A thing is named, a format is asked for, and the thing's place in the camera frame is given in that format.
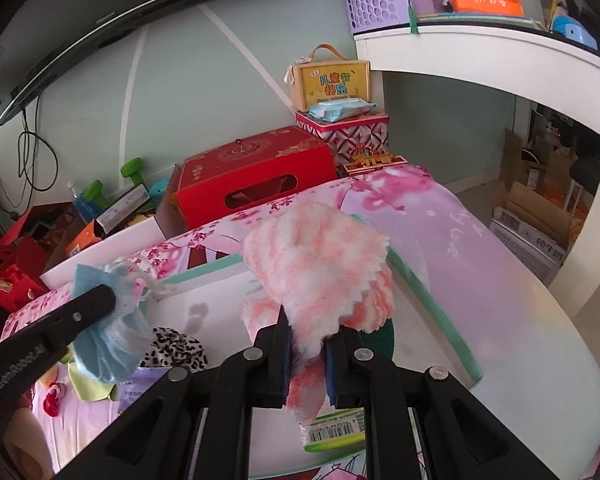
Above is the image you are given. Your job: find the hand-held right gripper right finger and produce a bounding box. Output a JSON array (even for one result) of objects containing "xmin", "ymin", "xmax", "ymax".
[{"xmin": 325, "ymin": 327, "xmax": 556, "ymax": 480}]

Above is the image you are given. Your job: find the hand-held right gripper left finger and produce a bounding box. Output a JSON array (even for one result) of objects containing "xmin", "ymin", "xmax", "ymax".
[{"xmin": 52, "ymin": 305, "xmax": 293, "ymax": 480}]

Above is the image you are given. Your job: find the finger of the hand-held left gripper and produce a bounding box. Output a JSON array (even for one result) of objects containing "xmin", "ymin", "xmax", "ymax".
[{"xmin": 34, "ymin": 284, "xmax": 118, "ymax": 357}]

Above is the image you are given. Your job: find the light blue face mask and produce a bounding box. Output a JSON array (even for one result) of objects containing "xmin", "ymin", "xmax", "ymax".
[{"xmin": 72, "ymin": 259, "xmax": 177, "ymax": 386}]

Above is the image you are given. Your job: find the white tray with teal rim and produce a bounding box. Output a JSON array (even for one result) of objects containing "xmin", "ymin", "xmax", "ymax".
[{"xmin": 105, "ymin": 212, "xmax": 483, "ymax": 478}]

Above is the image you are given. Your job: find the pink fluffy cloth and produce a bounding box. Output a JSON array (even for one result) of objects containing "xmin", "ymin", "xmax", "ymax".
[{"xmin": 240, "ymin": 202, "xmax": 396, "ymax": 423}]

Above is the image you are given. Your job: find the person's left hand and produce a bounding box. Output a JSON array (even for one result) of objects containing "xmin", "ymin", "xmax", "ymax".
[{"xmin": 5, "ymin": 406, "xmax": 53, "ymax": 480}]

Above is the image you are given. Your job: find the red white ornament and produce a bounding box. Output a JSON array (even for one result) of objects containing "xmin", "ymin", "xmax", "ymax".
[{"xmin": 40, "ymin": 380, "xmax": 68, "ymax": 418}]

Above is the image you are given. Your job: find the green tissue pack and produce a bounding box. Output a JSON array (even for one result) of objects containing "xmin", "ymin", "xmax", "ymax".
[{"xmin": 300, "ymin": 407, "xmax": 368, "ymax": 453}]

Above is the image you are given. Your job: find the white foam board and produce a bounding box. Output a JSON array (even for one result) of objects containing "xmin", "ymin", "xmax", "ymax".
[{"xmin": 40, "ymin": 215, "xmax": 166, "ymax": 291}]

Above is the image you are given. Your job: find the yellow green cloth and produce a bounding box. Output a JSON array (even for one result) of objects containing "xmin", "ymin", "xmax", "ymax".
[{"xmin": 67, "ymin": 360, "xmax": 123, "ymax": 402}]

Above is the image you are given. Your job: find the orange cardboard box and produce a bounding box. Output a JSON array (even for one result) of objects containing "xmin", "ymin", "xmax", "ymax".
[{"xmin": 64, "ymin": 183, "xmax": 150, "ymax": 261}]

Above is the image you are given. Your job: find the red felt handbag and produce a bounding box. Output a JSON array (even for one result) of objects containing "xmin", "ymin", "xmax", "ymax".
[{"xmin": 0, "ymin": 242, "xmax": 51, "ymax": 313}]

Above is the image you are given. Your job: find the purple wipes pack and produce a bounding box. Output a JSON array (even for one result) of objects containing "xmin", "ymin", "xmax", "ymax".
[{"xmin": 117, "ymin": 366, "xmax": 173, "ymax": 416}]

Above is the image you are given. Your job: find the leopard print scrunchie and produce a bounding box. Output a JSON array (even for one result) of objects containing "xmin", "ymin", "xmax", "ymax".
[{"xmin": 139, "ymin": 327, "xmax": 208, "ymax": 373}]

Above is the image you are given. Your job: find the red open gift box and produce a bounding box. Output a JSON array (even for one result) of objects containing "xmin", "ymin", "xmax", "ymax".
[{"xmin": 0, "ymin": 202, "xmax": 83, "ymax": 281}]

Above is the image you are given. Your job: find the blue liquid plastic bottle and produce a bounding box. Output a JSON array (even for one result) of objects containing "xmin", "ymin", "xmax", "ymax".
[{"xmin": 66, "ymin": 180, "xmax": 98, "ymax": 223}]

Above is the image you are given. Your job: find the green dumbbell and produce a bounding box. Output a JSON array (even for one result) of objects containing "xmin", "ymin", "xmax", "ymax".
[
  {"xmin": 120, "ymin": 159, "xmax": 146, "ymax": 183},
  {"xmin": 80, "ymin": 179, "xmax": 112, "ymax": 211}
]

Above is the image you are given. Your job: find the teal small box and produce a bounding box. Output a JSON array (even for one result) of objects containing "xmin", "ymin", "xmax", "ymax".
[{"xmin": 147, "ymin": 181, "xmax": 173, "ymax": 211}]

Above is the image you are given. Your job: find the printed blanket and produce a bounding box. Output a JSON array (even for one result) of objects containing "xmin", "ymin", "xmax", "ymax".
[{"xmin": 0, "ymin": 162, "xmax": 600, "ymax": 480}]

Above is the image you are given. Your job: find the large red gift box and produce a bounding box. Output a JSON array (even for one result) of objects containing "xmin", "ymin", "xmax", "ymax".
[{"xmin": 167, "ymin": 126, "xmax": 338, "ymax": 231}]

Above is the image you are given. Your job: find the gold red ornament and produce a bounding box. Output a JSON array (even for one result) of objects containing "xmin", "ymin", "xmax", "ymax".
[{"xmin": 342, "ymin": 147, "xmax": 408, "ymax": 177}]

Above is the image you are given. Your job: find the labelled cardboard box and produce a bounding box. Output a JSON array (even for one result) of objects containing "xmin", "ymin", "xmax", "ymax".
[{"xmin": 490, "ymin": 182, "xmax": 568, "ymax": 286}]

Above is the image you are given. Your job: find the red patterned box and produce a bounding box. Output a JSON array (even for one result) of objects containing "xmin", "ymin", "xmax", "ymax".
[{"xmin": 295, "ymin": 110, "xmax": 391, "ymax": 163}]

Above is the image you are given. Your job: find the light blue wipes pack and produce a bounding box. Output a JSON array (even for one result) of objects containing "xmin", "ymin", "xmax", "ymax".
[{"xmin": 307, "ymin": 99, "xmax": 378, "ymax": 125}]

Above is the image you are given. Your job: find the open cardboard box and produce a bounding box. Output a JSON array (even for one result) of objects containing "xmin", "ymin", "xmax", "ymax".
[{"xmin": 502, "ymin": 127, "xmax": 581, "ymax": 196}]

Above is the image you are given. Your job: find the black flat television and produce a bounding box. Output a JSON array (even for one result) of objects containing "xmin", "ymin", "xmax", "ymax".
[{"xmin": 0, "ymin": 0, "xmax": 303, "ymax": 128}]

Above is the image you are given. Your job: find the white desk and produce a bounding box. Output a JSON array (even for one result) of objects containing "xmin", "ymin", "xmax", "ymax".
[{"xmin": 355, "ymin": 22, "xmax": 600, "ymax": 321}]

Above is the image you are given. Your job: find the orange packet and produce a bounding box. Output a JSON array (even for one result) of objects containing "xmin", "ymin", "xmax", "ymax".
[{"xmin": 447, "ymin": 0, "xmax": 526, "ymax": 18}]

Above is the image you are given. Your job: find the blue plastic object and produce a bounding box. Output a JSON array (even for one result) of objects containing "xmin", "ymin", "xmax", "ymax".
[{"xmin": 550, "ymin": 15, "xmax": 600, "ymax": 51}]

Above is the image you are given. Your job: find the black cable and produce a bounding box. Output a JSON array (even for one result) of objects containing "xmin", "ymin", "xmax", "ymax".
[{"xmin": 17, "ymin": 107, "xmax": 60, "ymax": 216}]

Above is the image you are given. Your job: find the yellow carton with handle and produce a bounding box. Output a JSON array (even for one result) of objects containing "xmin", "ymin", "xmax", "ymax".
[{"xmin": 284, "ymin": 45, "xmax": 372, "ymax": 111}]

